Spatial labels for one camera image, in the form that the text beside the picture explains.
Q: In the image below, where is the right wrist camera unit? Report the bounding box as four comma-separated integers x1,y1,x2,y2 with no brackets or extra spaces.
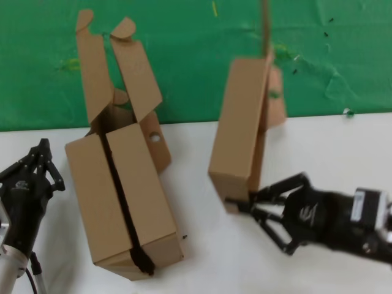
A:
352,187,387,230

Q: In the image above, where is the large brown cardboard box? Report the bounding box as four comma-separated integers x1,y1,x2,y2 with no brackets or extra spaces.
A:
64,9,184,281

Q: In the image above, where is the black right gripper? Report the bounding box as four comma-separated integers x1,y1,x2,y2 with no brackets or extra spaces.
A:
226,173,392,270

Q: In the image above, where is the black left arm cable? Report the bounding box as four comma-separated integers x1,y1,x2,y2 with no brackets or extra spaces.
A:
26,251,43,294

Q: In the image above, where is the small brown cardboard box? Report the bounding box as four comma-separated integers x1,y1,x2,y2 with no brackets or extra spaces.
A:
208,0,288,215

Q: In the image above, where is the green table cloth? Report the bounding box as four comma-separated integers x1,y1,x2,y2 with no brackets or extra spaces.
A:
0,0,392,132

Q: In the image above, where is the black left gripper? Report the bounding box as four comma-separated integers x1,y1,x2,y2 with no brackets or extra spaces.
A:
0,139,66,255

